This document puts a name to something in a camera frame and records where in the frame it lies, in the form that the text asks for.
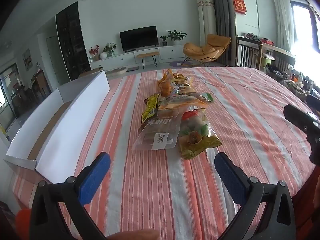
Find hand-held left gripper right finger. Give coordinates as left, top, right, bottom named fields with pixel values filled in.
left=214, top=152, right=297, bottom=240

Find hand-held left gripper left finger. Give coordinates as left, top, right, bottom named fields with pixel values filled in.
left=29, top=152, right=111, bottom=240

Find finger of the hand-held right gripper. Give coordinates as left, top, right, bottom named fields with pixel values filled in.
left=306, top=94, right=320, bottom=112
left=283, top=104, right=320, bottom=133

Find green and gold snack packet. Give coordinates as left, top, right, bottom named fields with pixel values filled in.
left=178, top=120, right=222, bottom=160

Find white board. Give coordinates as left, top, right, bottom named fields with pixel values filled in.
left=3, top=70, right=110, bottom=184

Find red and white snack packet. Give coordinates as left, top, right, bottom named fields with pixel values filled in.
left=182, top=107, right=207, bottom=125

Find clear packet with brown snacks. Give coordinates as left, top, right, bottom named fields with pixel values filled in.
left=132, top=110, right=183, bottom=151

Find yellow snack packet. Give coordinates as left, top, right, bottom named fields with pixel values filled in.
left=141, top=94, right=160, bottom=123

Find yellow-trimmed clear peanut packet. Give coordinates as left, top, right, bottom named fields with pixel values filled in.
left=159, top=93, right=208, bottom=110

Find orange snack packet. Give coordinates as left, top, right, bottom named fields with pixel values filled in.
left=160, top=81, right=179, bottom=97

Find person's right forearm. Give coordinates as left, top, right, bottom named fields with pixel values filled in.
left=293, top=166, right=320, bottom=240

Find person's left hand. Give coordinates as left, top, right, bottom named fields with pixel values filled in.
left=105, top=230, right=160, bottom=240

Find clutter of household things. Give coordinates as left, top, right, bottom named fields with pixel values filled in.
left=265, top=65, right=320, bottom=100

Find orange striped bed sheet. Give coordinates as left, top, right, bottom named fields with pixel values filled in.
left=10, top=67, right=317, bottom=240

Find green round container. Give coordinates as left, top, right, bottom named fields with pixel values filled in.
left=262, top=54, right=275, bottom=67

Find window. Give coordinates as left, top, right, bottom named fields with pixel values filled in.
left=291, top=2, right=320, bottom=55

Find dark wooden slatted table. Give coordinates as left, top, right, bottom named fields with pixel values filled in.
left=236, top=35, right=295, bottom=72

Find orange cloth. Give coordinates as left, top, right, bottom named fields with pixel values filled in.
left=15, top=206, right=33, bottom=240

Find white sheer curtain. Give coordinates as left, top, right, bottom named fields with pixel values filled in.
left=272, top=0, right=295, bottom=55

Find orange lounge chair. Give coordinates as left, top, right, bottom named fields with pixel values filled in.
left=182, top=34, right=232, bottom=67

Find dark wooden dining furniture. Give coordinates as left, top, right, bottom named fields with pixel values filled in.
left=17, top=70, right=52, bottom=100

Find glass balcony door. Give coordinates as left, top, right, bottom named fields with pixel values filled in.
left=0, top=64, right=19, bottom=128

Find white television cabinet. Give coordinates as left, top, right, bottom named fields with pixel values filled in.
left=92, top=44, right=190, bottom=72

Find white door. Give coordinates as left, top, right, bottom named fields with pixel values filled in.
left=46, top=36, right=66, bottom=85

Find grey curtain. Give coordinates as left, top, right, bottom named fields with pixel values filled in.
left=204, top=0, right=237, bottom=67

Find red flowers in vase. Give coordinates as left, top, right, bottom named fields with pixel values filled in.
left=89, top=44, right=100, bottom=62

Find green plant in glass vase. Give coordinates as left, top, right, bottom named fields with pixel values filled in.
left=103, top=42, right=117, bottom=57

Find wooden bench with metal legs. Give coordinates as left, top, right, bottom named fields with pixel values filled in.
left=137, top=51, right=160, bottom=69

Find covered standing air conditioner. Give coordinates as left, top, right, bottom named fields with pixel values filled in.
left=196, top=0, right=217, bottom=45

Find dark glass display cabinet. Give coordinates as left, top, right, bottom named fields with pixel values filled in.
left=55, top=5, right=92, bottom=82

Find black flat television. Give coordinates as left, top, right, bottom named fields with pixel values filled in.
left=119, top=26, right=159, bottom=53

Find large potted green plant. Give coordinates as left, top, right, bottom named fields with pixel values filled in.
left=166, top=29, right=187, bottom=46

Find red wall hanging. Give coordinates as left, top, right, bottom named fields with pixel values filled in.
left=232, top=0, right=247, bottom=13

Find framed wall picture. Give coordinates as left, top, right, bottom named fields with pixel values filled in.
left=23, top=49, right=33, bottom=70

